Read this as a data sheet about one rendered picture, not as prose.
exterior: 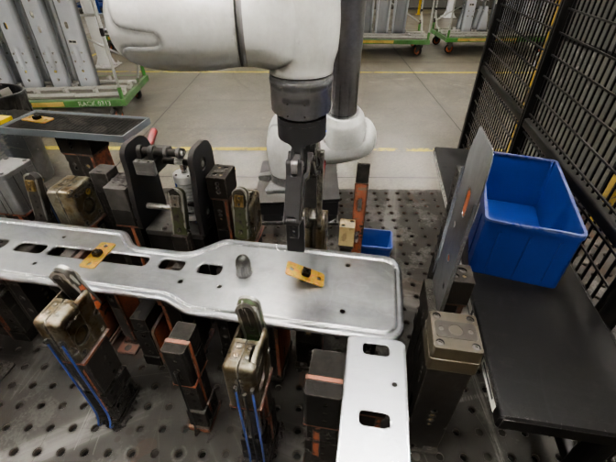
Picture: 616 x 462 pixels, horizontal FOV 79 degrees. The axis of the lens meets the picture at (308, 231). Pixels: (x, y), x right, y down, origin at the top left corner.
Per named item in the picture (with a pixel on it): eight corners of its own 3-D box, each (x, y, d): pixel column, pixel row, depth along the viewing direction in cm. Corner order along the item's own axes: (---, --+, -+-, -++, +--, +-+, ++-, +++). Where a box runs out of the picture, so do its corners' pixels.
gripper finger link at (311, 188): (301, 176, 70) (302, 174, 70) (301, 207, 74) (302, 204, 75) (316, 177, 69) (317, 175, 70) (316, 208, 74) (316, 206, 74)
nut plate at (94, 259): (93, 269, 80) (92, 265, 79) (78, 267, 80) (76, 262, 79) (116, 244, 86) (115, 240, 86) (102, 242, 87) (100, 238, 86)
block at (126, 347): (115, 352, 98) (74, 272, 80) (141, 313, 108) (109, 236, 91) (135, 355, 97) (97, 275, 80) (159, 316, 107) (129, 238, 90)
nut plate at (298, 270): (284, 273, 74) (286, 269, 73) (287, 260, 77) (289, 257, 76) (323, 288, 75) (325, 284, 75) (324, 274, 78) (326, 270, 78)
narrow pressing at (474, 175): (435, 323, 68) (490, 151, 48) (430, 279, 77) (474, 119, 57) (439, 323, 68) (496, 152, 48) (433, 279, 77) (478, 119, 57)
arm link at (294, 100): (261, 80, 49) (264, 123, 53) (329, 82, 48) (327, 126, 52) (277, 63, 56) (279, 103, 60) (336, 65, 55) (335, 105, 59)
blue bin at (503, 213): (467, 270, 75) (485, 218, 67) (467, 195, 98) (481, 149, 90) (558, 291, 71) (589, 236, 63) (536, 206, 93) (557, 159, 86)
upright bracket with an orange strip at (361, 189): (342, 322, 106) (356, 163, 76) (343, 318, 107) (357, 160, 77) (353, 323, 105) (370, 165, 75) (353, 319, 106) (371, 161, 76)
